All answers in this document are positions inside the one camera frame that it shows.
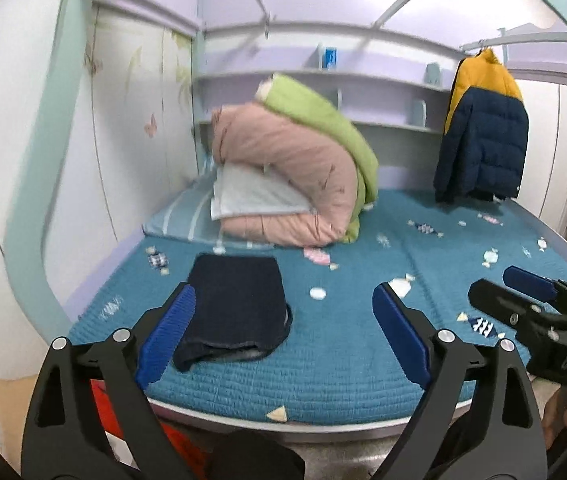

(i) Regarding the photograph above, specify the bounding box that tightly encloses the pink quilt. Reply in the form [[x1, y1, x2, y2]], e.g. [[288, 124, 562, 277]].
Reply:
[[210, 102, 365, 249]]

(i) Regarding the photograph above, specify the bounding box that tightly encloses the person's right hand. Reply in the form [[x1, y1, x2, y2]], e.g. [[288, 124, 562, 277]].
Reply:
[[544, 384, 567, 437]]

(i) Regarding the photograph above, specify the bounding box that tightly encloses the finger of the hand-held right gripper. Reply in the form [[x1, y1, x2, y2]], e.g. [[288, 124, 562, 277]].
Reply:
[[502, 265, 567, 311], [467, 278, 549, 333]]

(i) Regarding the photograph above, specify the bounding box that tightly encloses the white pillow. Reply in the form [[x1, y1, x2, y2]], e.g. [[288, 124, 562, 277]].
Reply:
[[210, 162, 315, 221]]

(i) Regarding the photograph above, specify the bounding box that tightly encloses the mint loft bed frame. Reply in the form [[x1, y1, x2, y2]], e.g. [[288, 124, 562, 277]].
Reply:
[[2, 0, 567, 342]]

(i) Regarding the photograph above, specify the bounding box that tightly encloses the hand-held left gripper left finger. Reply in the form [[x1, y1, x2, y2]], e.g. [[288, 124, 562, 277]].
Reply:
[[20, 282, 199, 480]]

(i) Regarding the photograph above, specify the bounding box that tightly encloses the brown cardboard piece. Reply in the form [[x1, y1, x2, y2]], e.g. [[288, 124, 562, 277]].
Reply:
[[0, 375, 45, 462]]

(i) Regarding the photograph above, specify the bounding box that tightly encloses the plain white wardrobe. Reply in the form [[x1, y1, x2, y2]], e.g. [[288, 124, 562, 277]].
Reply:
[[512, 79, 567, 242]]

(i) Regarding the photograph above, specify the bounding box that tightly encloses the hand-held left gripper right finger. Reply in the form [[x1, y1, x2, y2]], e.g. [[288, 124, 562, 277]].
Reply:
[[371, 282, 548, 480]]

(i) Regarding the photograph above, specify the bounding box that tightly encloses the lavender wall shelf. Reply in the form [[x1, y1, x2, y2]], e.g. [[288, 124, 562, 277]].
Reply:
[[194, 25, 457, 134]]

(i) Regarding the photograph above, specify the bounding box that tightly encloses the dark denim jacket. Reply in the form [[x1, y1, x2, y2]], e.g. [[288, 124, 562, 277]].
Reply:
[[172, 253, 293, 373]]

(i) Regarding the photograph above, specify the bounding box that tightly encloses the teal quilted bed cover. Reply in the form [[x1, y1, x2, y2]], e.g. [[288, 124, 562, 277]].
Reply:
[[68, 187, 567, 427]]

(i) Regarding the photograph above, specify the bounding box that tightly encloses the white wardrobe with butterfly print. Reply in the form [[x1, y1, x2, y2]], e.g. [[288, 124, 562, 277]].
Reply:
[[82, 4, 200, 242]]

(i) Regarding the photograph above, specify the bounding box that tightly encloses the striped blue pillow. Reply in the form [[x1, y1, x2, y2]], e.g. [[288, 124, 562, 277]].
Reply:
[[142, 169, 275, 251]]

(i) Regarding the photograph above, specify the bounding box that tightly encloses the green quilt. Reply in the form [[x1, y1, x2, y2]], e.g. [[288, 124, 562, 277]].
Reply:
[[260, 73, 379, 244]]

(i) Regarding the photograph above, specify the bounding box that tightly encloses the yellow and navy puffer jacket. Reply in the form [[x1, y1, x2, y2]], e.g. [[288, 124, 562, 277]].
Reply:
[[433, 48, 529, 205]]

